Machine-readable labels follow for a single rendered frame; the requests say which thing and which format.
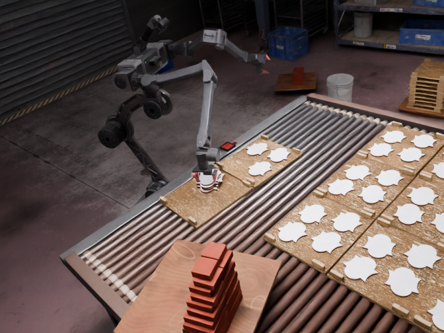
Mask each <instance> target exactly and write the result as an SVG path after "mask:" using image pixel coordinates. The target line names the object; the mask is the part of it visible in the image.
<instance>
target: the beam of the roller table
mask: <svg viewBox="0 0 444 333"><path fill-rule="evenodd" d="M306 101H307V96H304V95H301V96H300V97H299V98H297V99H295V100H294V101H293V102H291V103H289V104H288V105H287V106H285V107H283V108H282V109H280V110H278V111H277V112H276V113H274V114H272V115H271V116H270V117H268V118H266V119H265V120H264V121H262V122H260V123H259V124H258V125H256V126H254V127H253V128H252V129H250V130H248V131H247V132H246V133H244V134H242V135H241V136H239V137H238V138H236V139H235V140H233V141H232V142H231V143H233V142H237V144H235V145H236V147H235V148H233V149H231V150H230V151H229V152H227V151H224V150H222V149H220V160H222V159H223V158H225V157H226V156H227V155H229V154H231V153H232V152H233V151H235V150H237V149H238V148H239V147H241V146H242V145H244V144H245V143H247V142H248V141H250V140H251V139H253V138H254V137H256V136H257V135H258V134H260V133H262V132H263V131H264V130H266V129H268V128H269V127H270V126H272V125H273V124H275V123H276V122H278V121H279V120H281V119H282V118H283V117H285V116H286V115H288V114H289V113H291V112H292V111H294V110H295V109H297V108H298V107H300V106H301V105H302V104H303V103H305V102H306ZM220 160H219V161H220ZM194 167H196V166H194ZM194 167H192V168H191V169H190V170H188V171H186V172H185V173H184V174H182V175H180V176H179V177H178V178H176V179H174V180H173V181H172V182H169V183H168V184H167V185H165V186H163V187H162V188H161V189H159V190H157V191H156V192H155V193H153V194H151V195H150V196H149V197H147V198H145V199H144V200H143V201H141V202H139V203H138V204H137V205H135V206H133V207H132V208H130V209H129V210H127V211H126V212H124V213H123V214H121V215H120V216H118V217H117V218H115V219H114V220H112V221H111V222H109V223H108V224H106V225H105V226H103V227H102V228H100V229H99V230H97V231H96V232H94V233H93V234H91V235H89V236H88V237H87V238H85V239H83V240H82V241H81V242H79V243H77V244H76V245H75V246H73V247H71V248H70V249H69V250H67V251H65V252H64V253H63V254H61V255H59V257H60V259H61V261H62V262H63V264H64V265H65V266H66V267H67V268H68V266H67V264H66V263H65V260H64V258H65V257H67V256H69V255H70V254H71V253H73V252H75V253H76V254H77V255H78V256H81V255H82V254H83V253H84V252H86V251H87V250H90V249H91V248H92V247H94V246H96V245H97V244H98V243H100V242H102V241H103V240H104V239H106V238H107V237H109V236H110V235H112V234H113V233H115V232H116V231H118V230H119V229H121V228H122V227H123V226H125V225H127V224H128V223H129V222H131V221H133V220H134V219H135V218H136V217H138V216H140V215H141V214H142V213H144V212H146V211H147V210H148V209H150V208H151V207H153V206H154V205H156V204H157V203H159V200H160V199H159V198H160V197H161V196H162V197H165V196H167V195H168V194H170V193H171V192H173V191H175V190H176V189H178V188H179V187H181V186H183V185H184V184H185V183H187V182H189V181H191V180H192V179H193V178H194V177H192V171H193V169H194ZM68 269H69V268H68Z"/></svg>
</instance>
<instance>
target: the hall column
mask: <svg viewBox="0 0 444 333"><path fill-rule="evenodd" d="M255 6H256V19H257V23H258V27H259V41H260V47H259V48H257V49H256V48H255V50H253V51H252V53H255V54H268V53H269V52H270V51H269V45H268V44H269V42H268V33H269V32H271V28H270V12H269V5H268V0H255Z"/></svg>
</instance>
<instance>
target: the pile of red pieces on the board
mask: <svg viewBox="0 0 444 333"><path fill-rule="evenodd" d="M232 257H233V251H231V250H227V245H226V244H221V243H216V242H210V241H209V242H208V244H207V245H206V247H205V249H204V250H203V252H202V254H201V256H200V257H199V258H198V261H197V262H196V264H195V266H194V267H193V269H192V271H191V273H192V277H194V278H193V280H192V282H191V284H190V285H189V290H190V292H191V294H190V296H189V298H188V299H187V301H186V304H187V306H188V308H187V310H186V313H185V315H184V316H183V318H184V324H183V328H182V331H183V333H227V331H228V329H229V327H230V324H231V322H232V320H233V318H234V316H235V313H236V311H237V309H238V307H239V305H240V303H241V301H242V290H241V286H240V281H239V279H237V276H238V273H237V271H236V270H235V266H236V265H235V261H232V260H231V259H232Z"/></svg>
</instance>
